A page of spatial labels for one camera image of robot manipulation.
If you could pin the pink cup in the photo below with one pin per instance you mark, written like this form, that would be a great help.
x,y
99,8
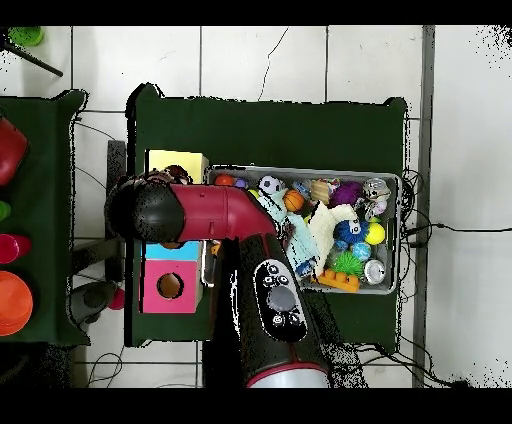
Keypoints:
x,y
10,248

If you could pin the black metal stand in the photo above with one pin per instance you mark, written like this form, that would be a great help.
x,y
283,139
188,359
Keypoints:
x,y
116,160

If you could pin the small green ball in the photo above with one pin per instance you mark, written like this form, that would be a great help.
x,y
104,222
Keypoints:
x,y
3,210

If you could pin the silver mesh bin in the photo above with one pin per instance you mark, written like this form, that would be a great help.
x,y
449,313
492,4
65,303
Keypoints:
x,y
344,171

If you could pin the colourful patterned cloth scrunchie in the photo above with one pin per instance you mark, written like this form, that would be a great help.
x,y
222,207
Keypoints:
x,y
176,172

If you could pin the long orange toy brick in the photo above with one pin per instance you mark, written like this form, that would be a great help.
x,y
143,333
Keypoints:
x,y
338,282

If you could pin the black rod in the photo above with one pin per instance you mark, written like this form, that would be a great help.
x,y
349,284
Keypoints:
x,y
36,62

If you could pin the black and white soccer ball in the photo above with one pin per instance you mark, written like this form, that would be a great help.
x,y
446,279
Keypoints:
x,y
270,184

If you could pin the grey rounded device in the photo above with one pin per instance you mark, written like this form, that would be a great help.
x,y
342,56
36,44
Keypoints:
x,y
92,300

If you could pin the mint green cloth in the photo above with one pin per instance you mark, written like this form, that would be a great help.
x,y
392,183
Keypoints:
x,y
300,240

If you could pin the cream cloth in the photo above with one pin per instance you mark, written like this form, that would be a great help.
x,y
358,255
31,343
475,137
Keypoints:
x,y
326,228

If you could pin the green round object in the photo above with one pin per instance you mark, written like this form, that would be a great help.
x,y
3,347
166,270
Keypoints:
x,y
26,36

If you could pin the small orange basketball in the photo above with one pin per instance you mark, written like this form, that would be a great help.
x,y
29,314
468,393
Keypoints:
x,y
294,201

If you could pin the wooden box with three holes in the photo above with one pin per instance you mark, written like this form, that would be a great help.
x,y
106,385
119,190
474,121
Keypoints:
x,y
180,160

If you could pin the dark green table cloth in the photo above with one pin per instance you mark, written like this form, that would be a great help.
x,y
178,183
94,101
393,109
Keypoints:
x,y
260,136
44,160

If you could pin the red rounded container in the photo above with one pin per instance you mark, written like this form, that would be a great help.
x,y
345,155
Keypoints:
x,y
12,152

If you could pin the purple spiky ball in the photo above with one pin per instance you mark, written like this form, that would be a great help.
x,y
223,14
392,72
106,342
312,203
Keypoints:
x,y
348,192

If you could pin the yellow ball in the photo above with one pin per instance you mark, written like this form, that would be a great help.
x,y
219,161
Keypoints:
x,y
254,193

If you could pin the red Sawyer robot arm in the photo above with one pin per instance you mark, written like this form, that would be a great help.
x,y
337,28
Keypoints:
x,y
224,210

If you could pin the orange round disc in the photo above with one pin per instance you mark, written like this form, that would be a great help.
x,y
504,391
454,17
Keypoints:
x,y
14,304

